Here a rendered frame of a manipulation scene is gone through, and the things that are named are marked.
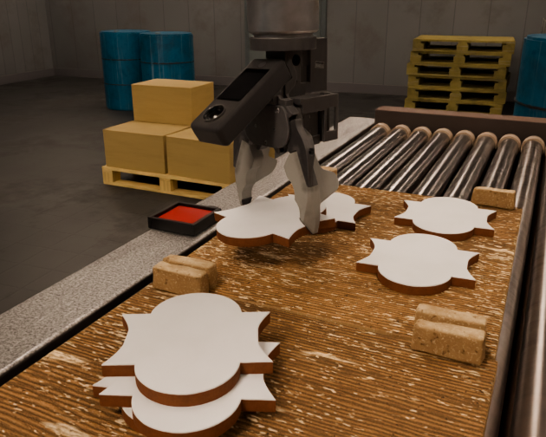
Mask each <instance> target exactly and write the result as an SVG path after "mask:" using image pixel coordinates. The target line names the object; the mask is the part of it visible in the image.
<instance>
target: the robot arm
mask: <svg viewBox="0 0 546 437"><path fill-rule="evenodd" d="M247 19H248V31H249V32H250V33H251V34H254V36H253V37H250V50H255V51H265V52H266V59H254V60H253V61H252V62H251V63H250V64H249V65H248V66H247V67H246V68H245V69H244V70H243V71H242V72H241V73H240V74H239V75H238V76H237V77H236V78H235V79H234V80H233V81H232V82H231V83H230V84H229V85H228V86H227V87H226V88H225V89H224V90H223V91H222V92H221V93H220V94H219V95H218V96H217V98H216V99H215V100H214V101H213V102H212V103H211V104H210V105H209V106H208V107H207V108H206V109H205V110H204V111H203V112H202V113H201V114H200V115H199V116H198V117H197V118H196V119H195V120H194V121H193V122H192V124H191V128H192V131H193V132H194V133H195V135H196V136H197V138H198V140H199V141H201V142H206V143H211V144H216V145H220V146H229V145H230V144H231V143H232V142H233V166H234V167H235V179H236V185H237V193H238V198H239V202H240V205H247V204H249V203H250V202H251V200H252V197H251V191H252V187H253V186H254V185H255V183H256V182H258V181H259V180H260V179H263V178H264V177H266V176H267V175H269V174H271V173H272V172H273V171H274V169H275V167H276V163H277V161H276V159H274V158H271V157H270V156H269V152H270V148H271V147H273V148H274V150H275V152H276V154H280V153H286V152H287V150H288V149H289V155H288V158H287V159H286V161H285V163H284V166H283V168H284V171H285V173H286V176H287V178H288V179H289V181H290V182H291V184H292V186H293V188H294V192H295V201H296V203H297V205H298V207H299V211H300V218H299V219H300V221H301V222H302V223H303V224H304V225H305V226H306V228H307V229H308V230H309V232H310V233H311V234H315V233H317V232H318V228H319V224H320V216H321V209H320V205H321V202H323V201H324V200H325V199H327V198H328V197H329V196H330V195H331V194H333V193H334V192H335V191H336V190H337V189H338V187H339V180H338V178H337V176H336V174H335V173H334V172H331V171H329V170H326V169H323V168H321V166H320V165H319V162H318V160H317V158H316V155H315V144H319V143H320V141H322V142H326V141H330V140H336V139H338V93H330V92H328V91H327V61H328V38H327V37H319V38H316V36H313V33H315V32H317V31H318V30H319V0H247ZM332 107H335V109H334V129H333V130H329V108H332Z"/></svg>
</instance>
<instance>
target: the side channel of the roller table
mask: <svg viewBox="0 0 546 437"><path fill-rule="evenodd" d="M382 122H385V123H388V124H389V125H390V126H391V127H392V129H393V128H394V127H396V126H398V125H401V124H406V125H408V126H409V127H410V128H411V129H412V131H413V130H414V129H415V128H417V127H422V126H427V127H429V128H430V129H431V130H432V134H434V132H435V131H437V130H438V129H440V128H443V127H446V128H449V129H451V130H452V132H453V137H454V136H455V135H456V133H458V132H459V131H462V130H466V129H467V130H471V131H472V132H473V133H474V134H475V139H476V138H477V137H478V136H479V135H480V134H481V133H484V132H493V133H494V134H495V135H496V136H497V143H498V142H499V140H500V139H501V138H502V137H503V136H504V135H506V134H515V135H517V136H518V137H519V139H520V141H521V145H522V143H523V141H524V140H525V139H526V138H528V137H530V136H531V135H536V136H539V137H540V138H541V139H542V140H543V142H544V144H545V146H546V118H537V117H525V116H514V115H502V114H480V113H468V112H457V111H445V110H433V109H422V108H400V107H388V106H381V107H379V108H377V109H375V117H374V125H376V124H378V123H382Z"/></svg>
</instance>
